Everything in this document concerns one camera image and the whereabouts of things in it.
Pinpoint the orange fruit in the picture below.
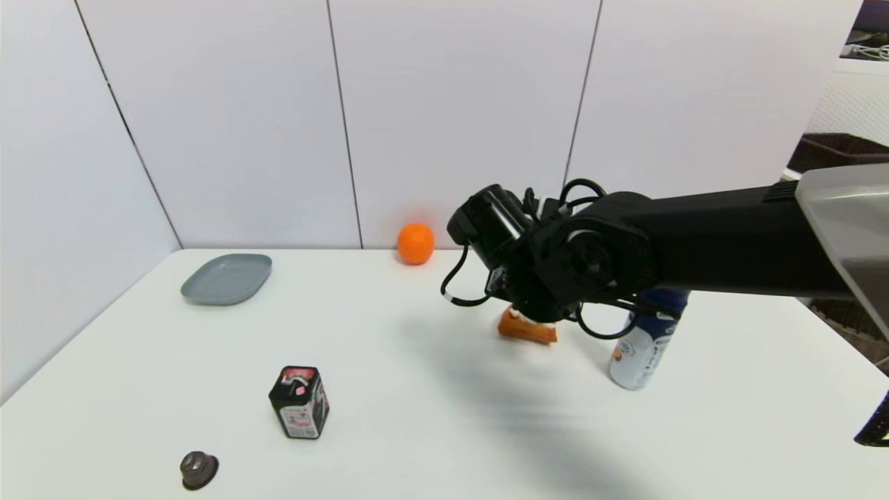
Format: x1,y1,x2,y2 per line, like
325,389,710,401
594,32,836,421
397,223,436,265

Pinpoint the black milk carton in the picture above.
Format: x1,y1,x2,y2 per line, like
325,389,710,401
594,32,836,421
268,366,330,440

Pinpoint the grey-green shallow plate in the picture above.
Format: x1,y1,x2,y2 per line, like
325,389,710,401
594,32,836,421
181,253,273,306

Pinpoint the blue and white bottle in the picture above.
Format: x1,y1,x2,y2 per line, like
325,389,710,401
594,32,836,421
608,288,692,391

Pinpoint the dark brown basket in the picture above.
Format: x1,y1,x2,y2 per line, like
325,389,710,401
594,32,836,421
787,132,889,174

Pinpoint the white perforated panel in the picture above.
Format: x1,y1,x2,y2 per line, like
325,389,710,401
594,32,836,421
804,59,889,148

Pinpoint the black cable with white tag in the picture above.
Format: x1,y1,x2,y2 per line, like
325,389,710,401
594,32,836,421
440,247,492,307

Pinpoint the black looped cable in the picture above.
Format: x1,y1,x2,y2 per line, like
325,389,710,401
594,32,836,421
574,304,637,341

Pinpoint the black braided cable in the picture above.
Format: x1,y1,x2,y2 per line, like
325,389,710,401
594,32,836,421
854,390,889,447

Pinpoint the white wire rack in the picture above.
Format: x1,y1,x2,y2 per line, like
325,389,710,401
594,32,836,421
840,43,889,62

